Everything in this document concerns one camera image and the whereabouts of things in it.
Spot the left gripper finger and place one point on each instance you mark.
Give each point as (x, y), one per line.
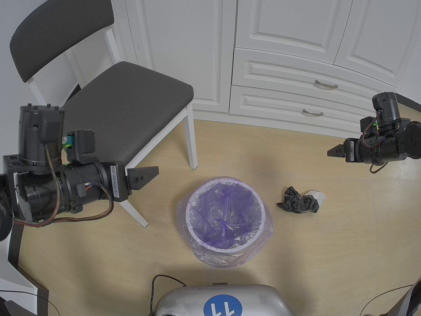
(138, 178)

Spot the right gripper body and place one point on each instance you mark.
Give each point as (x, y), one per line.
(368, 151)

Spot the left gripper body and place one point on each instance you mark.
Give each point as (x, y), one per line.
(95, 183)

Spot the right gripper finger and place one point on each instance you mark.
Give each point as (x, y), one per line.
(338, 152)

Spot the purple plastic bag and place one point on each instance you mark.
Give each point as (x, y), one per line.
(223, 209)

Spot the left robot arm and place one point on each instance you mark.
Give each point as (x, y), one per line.
(39, 133)

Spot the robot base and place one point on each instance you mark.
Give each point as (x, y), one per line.
(184, 301)

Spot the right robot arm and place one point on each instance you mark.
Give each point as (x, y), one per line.
(386, 110)

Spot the white trash bin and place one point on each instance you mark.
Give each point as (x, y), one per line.
(187, 214)

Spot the crumpled black plastic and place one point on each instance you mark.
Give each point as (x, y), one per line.
(296, 204)

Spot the dark grey white chair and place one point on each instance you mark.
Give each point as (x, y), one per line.
(131, 110)

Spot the white wardrobe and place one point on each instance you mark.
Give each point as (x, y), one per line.
(279, 77)

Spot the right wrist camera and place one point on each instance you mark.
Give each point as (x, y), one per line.
(367, 125)

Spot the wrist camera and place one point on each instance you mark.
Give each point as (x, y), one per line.
(367, 125)
(84, 145)

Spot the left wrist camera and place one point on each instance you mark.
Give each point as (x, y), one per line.
(84, 145)

